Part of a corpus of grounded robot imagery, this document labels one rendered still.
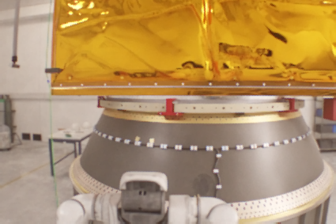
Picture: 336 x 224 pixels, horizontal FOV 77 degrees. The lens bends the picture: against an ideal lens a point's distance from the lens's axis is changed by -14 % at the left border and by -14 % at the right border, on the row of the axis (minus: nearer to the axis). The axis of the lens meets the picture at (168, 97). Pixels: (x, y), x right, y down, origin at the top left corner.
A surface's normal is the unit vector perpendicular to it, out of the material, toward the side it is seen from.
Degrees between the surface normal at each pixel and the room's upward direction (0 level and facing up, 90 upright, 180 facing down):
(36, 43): 90
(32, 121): 90
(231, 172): 62
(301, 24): 87
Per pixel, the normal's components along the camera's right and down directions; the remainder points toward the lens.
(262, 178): 0.17, -0.44
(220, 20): 0.05, -0.08
